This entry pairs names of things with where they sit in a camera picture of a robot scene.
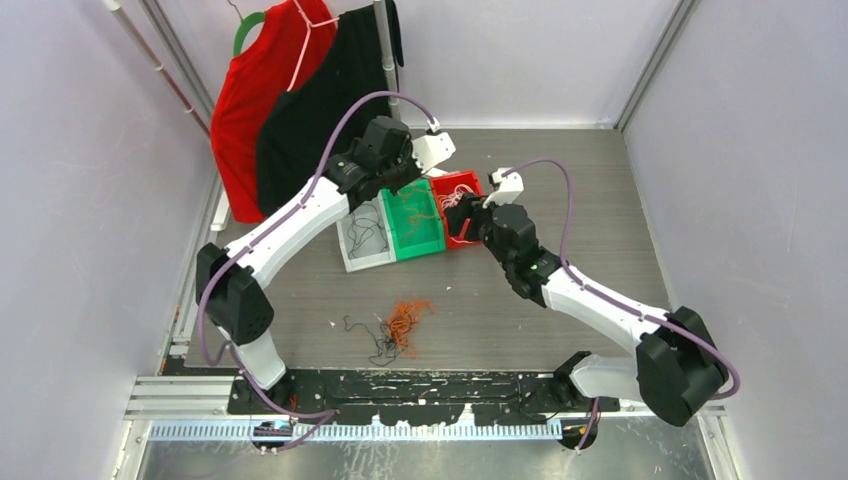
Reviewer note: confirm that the pink hanger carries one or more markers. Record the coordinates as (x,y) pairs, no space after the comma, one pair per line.
(309,25)

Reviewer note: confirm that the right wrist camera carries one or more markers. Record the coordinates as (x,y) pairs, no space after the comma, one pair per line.
(508,186)

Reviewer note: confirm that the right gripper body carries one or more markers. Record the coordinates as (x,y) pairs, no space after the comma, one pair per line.
(488,238)

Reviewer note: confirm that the red t-shirt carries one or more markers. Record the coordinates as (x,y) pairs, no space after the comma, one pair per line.
(251,87)

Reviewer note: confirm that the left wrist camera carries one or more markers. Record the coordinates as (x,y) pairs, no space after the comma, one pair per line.
(430,150)

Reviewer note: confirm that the red plastic bin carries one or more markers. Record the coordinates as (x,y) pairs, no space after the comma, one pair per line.
(447,191)

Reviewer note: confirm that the green plastic bin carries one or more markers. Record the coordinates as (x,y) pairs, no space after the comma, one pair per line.
(414,221)

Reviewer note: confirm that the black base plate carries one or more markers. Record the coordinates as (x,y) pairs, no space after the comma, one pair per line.
(427,397)

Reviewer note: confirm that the green hanger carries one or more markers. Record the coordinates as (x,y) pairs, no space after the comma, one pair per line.
(247,23)

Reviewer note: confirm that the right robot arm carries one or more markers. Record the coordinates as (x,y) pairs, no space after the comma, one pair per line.
(673,365)

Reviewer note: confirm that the grey plastic bin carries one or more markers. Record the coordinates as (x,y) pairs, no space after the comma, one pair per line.
(365,237)

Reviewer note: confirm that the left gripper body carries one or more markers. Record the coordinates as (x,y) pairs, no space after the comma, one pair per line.
(399,173)

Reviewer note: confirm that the black t-shirt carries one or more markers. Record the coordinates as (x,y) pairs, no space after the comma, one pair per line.
(291,140)

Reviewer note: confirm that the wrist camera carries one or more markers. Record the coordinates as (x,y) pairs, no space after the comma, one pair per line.
(508,186)
(430,150)

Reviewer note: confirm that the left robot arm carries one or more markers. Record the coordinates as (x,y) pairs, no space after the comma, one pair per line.
(231,281)

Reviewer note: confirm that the red white rod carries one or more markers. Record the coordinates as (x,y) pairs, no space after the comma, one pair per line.
(129,27)

